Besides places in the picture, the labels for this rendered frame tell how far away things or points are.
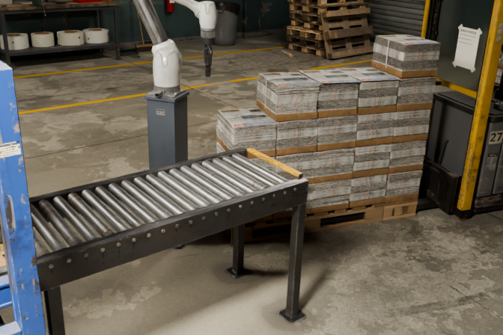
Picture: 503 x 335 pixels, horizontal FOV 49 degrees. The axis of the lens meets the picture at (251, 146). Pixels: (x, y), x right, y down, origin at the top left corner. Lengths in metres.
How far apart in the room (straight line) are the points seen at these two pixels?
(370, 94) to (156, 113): 1.39
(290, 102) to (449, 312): 1.52
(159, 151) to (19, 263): 1.76
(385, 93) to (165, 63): 1.46
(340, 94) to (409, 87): 0.51
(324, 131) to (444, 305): 1.27
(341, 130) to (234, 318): 1.42
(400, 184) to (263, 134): 1.18
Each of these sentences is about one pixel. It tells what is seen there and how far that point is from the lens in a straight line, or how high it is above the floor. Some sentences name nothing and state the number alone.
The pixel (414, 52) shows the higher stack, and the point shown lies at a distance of 3.82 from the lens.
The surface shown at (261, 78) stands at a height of 1.04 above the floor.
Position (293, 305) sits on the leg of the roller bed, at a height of 0.08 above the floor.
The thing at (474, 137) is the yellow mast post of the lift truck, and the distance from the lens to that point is 4.10.
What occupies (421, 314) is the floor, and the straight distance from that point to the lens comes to 3.29.
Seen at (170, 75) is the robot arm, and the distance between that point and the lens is 3.31.
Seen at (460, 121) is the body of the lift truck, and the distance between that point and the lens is 4.42.
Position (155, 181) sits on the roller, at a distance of 2.69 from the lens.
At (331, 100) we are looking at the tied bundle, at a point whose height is 0.94.
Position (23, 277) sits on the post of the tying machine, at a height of 0.89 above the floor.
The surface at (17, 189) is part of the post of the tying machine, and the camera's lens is 1.76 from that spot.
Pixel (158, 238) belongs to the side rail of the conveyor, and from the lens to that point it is 2.30.
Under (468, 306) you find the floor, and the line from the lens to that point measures 3.44.
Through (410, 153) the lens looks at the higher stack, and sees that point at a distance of 4.05.
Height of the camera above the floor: 1.90
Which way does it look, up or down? 21 degrees down
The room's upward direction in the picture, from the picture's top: 2 degrees clockwise
